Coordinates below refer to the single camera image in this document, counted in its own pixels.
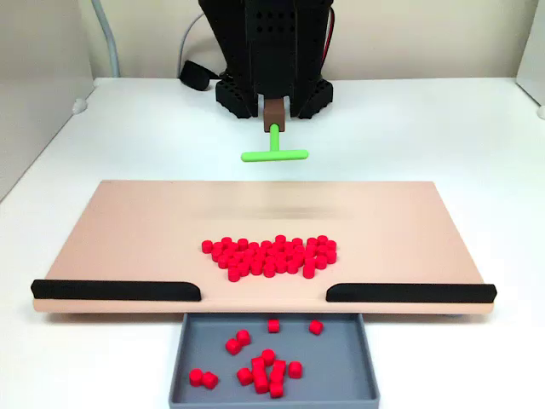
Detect red white black servo cable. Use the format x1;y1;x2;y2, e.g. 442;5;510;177
322;6;336;66

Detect green T-shaped pusher tool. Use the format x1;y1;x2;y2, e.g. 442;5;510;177
240;98;309;164

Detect grey flexible hose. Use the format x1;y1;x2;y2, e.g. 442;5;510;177
90;0;120;78

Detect white side panel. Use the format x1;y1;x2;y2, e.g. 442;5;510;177
515;0;545;107
0;0;95;202

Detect black foam rail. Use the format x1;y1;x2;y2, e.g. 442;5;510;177
325;282;498;304
30;279;202;302

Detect beige flat board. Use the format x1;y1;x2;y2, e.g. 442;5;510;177
32;179;498;317

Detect white power cable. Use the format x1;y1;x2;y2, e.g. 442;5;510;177
176;11;206;80

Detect grey tray container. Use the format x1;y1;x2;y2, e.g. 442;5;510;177
168;313;382;409

